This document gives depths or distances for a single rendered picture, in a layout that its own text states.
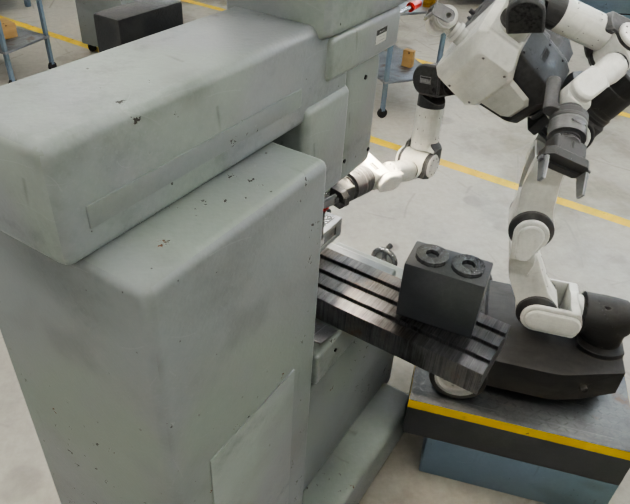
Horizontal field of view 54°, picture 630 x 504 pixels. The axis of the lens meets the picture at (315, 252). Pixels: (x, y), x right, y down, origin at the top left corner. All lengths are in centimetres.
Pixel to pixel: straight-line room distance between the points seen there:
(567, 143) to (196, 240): 92
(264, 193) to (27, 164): 41
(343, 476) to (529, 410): 70
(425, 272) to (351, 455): 92
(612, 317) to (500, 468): 69
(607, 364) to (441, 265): 93
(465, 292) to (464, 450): 93
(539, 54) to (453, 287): 69
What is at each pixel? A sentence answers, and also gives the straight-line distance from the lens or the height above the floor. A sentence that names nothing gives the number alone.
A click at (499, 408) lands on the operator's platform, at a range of 238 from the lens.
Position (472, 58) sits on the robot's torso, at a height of 156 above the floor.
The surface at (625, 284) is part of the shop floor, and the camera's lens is 388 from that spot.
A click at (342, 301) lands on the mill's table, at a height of 94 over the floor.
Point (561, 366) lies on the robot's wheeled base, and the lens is 236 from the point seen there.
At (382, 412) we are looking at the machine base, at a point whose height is 20.
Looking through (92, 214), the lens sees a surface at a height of 163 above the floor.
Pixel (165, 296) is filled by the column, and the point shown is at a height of 153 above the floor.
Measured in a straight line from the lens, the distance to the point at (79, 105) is 97.
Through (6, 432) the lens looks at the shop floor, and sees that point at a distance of 288.
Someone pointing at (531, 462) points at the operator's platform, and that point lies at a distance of 250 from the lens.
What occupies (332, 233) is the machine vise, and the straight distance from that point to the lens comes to 204.
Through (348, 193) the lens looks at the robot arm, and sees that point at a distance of 180.
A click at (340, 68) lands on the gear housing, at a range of 140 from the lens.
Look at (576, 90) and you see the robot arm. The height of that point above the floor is 160.
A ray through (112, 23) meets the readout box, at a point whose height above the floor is 171.
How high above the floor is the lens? 214
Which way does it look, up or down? 37 degrees down
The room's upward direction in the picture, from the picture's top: 4 degrees clockwise
